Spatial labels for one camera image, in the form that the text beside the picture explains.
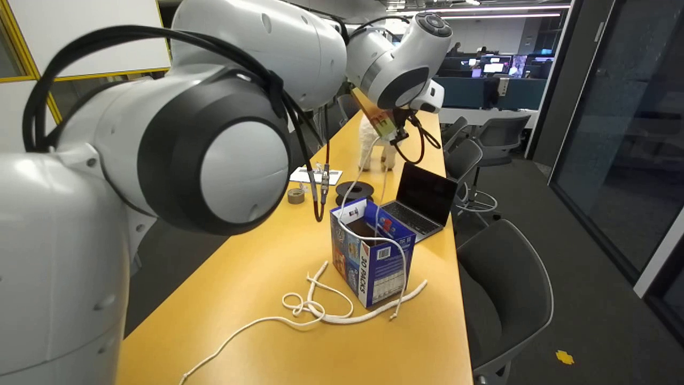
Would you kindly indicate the yellow floor sticker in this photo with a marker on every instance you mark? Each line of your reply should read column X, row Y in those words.
column 562, row 357

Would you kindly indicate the ceiling light strip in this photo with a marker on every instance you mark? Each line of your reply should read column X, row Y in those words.
column 498, row 14

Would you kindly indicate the grey open laptop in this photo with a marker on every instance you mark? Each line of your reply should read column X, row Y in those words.
column 426, row 196

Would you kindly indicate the blue snack carton box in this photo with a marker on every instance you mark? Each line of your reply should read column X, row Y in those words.
column 371, row 263

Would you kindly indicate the white panel with yellow frame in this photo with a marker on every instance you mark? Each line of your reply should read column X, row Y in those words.
column 86, row 14

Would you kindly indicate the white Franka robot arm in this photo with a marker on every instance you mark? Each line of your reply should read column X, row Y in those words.
column 65, row 249

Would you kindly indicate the dark blue office divider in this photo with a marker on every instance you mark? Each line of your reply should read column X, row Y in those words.
column 470, row 93

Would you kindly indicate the dark grey office chair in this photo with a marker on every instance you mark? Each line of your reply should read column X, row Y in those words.
column 461, row 156
column 348, row 106
column 502, row 131
column 451, row 131
column 498, row 286

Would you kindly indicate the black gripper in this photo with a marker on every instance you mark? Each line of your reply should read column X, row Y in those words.
column 406, row 121

